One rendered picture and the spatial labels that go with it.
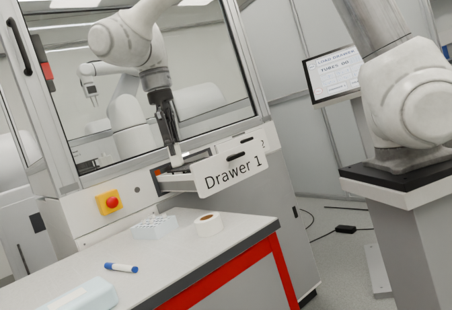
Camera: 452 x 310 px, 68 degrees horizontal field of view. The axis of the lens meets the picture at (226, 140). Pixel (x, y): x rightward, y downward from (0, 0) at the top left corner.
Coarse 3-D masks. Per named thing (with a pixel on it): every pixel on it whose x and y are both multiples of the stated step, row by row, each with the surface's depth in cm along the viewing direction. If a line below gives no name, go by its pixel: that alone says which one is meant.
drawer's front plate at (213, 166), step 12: (252, 144) 115; (216, 156) 106; (252, 156) 115; (264, 156) 118; (192, 168) 101; (204, 168) 103; (216, 168) 106; (228, 168) 108; (252, 168) 114; (264, 168) 117; (204, 180) 103; (216, 180) 105; (228, 180) 108; (240, 180) 111; (204, 192) 102; (216, 192) 105
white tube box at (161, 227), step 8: (160, 216) 106; (168, 216) 103; (160, 224) 97; (168, 224) 99; (176, 224) 101; (136, 232) 102; (144, 232) 99; (152, 232) 96; (160, 232) 96; (168, 232) 98
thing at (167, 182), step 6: (210, 156) 143; (162, 174) 133; (168, 174) 135; (174, 174) 136; (180, 174) 114; (186, 174) 110; (162, 180) 127; (168, 180) 122; (174, 180) 118; (180, 180) 114; (186, 180) 111; (192, 180) 107; (162, 186) 128; (168, 186) 123; (174, 186) 119; (180, 186) 115; (186, 186) 112; (192, 186) 108
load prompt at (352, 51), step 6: (348, 48) 172; (354, 48) 171; (336, 54) 174; (342, 54) 172; (348, 54) 170; (318, 60) 177; (324, 60) 175; (330, 60) 174; (336, 60) 172; (318, 66) 175
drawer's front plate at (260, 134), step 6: (252, 132) 157; (258, 132) 159; (264, 132) 162; (240, 138) 153; (246, 138) 155; (258, 138) 159; (264, 138) 161; (222, 144) 147; (228, 144) 149; (234, 144) 151; (240, 144) 153; (264, 144) 161; (216, 150) 146; (222, 150) 147; (264, 150) 160
